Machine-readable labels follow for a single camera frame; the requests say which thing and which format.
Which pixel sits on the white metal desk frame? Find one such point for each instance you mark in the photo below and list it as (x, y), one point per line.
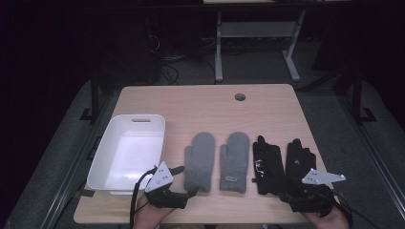
(254, 29)

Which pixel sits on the plain grey mitten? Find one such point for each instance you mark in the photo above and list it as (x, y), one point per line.
(200, 159)

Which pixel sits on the person's left hand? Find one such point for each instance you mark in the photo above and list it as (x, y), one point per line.
(148, 214)

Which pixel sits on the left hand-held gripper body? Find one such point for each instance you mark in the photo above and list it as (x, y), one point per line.
(159, 178)

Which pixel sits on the black glove white print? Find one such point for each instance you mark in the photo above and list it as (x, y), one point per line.
(299, 159)
(269, 165)

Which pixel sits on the white plastic bin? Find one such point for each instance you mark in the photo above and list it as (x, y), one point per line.
(127, 152)

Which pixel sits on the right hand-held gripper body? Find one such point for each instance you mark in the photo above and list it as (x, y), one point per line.
(313, 200)

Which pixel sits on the person's right hand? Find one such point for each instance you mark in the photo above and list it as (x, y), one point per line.
(331, 222)

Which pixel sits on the grey mitten with label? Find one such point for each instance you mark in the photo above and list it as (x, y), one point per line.
(235, 159)

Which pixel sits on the black metal stand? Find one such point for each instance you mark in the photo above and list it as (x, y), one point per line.
(94, 95)
(357, 95)

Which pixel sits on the grey metal rail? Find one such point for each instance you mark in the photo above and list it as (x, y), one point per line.
(379, 165)
(73, 165)

